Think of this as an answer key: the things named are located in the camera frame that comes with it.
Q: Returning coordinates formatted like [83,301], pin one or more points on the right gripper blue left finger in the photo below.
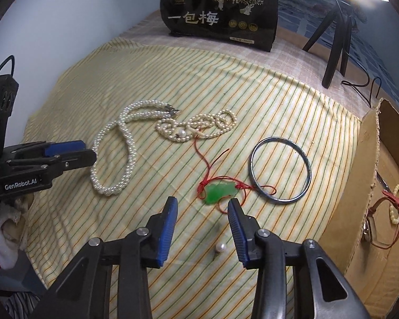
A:
[82,290]

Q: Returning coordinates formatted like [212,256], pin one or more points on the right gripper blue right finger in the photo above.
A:
[320,289]

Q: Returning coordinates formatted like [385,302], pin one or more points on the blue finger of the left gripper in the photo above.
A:
[57,163]
[43,147]

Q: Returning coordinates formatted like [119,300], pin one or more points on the single white pearl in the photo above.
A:
[220,248]

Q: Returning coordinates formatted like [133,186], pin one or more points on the red strap wristwatch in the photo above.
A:
[381,225]

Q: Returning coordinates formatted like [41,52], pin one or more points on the cream pearl necklace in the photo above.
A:
[202,126]

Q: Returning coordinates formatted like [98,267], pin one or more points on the plush toy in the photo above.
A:
[13,228]

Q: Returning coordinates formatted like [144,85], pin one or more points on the brown cardboard box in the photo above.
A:
[373,273]

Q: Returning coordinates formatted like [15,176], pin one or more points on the yellow striped bed sheet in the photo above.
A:
[195,282]

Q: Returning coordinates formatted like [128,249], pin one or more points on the dark blue bangle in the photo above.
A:
[288,166]

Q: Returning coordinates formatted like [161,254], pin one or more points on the black gift bag gold print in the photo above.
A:
[250,22]

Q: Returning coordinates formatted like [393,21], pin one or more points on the black tripod stand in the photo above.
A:
[334,36]

